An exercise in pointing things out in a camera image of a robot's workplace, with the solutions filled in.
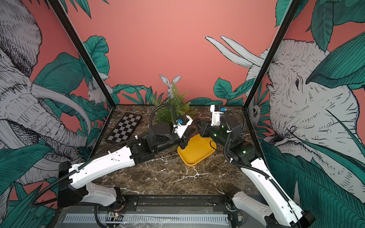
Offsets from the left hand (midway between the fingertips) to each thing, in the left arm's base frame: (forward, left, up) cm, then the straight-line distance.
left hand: (195, 128), depth 63 cm
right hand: (+3, 0, +2) cm, 4 cm away
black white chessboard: (+25, +48, -34) cm, 64 cm away
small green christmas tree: (+14, +13, -4) cm, 19 cm away
